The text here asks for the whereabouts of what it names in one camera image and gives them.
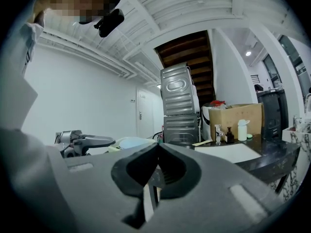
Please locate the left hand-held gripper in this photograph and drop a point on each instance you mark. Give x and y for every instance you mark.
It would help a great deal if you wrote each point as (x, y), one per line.
(66, 137)

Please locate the pale wooden strip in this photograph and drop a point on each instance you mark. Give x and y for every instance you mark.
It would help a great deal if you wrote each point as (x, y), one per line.
(201, 143)

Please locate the grey washing machine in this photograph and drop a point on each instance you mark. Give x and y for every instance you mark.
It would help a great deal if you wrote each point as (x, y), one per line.
(178, 91)

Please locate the person's white shirt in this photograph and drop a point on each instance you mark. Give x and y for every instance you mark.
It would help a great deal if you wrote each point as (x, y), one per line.
(17, 101)

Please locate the red plastic bag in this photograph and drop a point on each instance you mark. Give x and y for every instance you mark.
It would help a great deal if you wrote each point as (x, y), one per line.
(217, 104)

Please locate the pale green tape roll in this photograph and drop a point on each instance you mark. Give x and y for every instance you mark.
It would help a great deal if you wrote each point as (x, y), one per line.
(114, 149)

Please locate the black head-worn camera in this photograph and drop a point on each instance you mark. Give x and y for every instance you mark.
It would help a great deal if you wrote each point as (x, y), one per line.
(111, 21)

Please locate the white marble counter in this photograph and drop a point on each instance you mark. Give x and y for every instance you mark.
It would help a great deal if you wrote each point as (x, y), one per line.
(301, 142)

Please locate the dark wooden staircase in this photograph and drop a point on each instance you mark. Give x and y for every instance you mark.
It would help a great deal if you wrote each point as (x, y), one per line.
(189, 54)

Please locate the white plastic bottle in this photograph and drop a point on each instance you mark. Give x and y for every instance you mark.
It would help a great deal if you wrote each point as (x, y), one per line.
(242, 131)

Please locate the small dark glass bottle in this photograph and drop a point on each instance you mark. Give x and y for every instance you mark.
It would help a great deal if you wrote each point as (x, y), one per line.
(230, 137)

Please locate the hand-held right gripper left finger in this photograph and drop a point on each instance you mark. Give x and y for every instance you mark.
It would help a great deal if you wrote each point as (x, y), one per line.
(97, 190)

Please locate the round ceiling light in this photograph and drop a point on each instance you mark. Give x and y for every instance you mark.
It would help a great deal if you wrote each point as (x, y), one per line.
(248, 53)

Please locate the grey ribbed metal panel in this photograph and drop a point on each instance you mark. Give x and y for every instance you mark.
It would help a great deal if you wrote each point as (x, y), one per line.
(181, 127)

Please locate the light blue plate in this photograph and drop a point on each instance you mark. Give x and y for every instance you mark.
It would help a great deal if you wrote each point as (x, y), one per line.
(132, 144)

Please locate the white door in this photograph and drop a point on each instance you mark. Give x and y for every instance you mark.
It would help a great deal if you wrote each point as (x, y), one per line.
(145, 110)

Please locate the chrome faucet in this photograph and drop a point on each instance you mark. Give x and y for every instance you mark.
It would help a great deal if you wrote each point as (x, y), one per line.
(218, 133)
(297, 122)

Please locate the large cardboard box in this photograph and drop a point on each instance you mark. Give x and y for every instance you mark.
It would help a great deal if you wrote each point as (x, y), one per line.
(233, 120)

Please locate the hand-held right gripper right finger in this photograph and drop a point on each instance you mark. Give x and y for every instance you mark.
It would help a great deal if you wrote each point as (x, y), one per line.
(206, 203)

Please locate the white ceiling pipes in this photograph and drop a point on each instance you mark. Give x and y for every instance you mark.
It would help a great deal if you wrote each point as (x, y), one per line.
(97, 54)

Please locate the white round appliance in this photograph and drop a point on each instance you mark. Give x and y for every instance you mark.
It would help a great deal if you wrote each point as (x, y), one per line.
(206, 124)

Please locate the black cabinet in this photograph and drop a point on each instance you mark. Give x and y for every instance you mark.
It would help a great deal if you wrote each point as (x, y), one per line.
(272, 115)

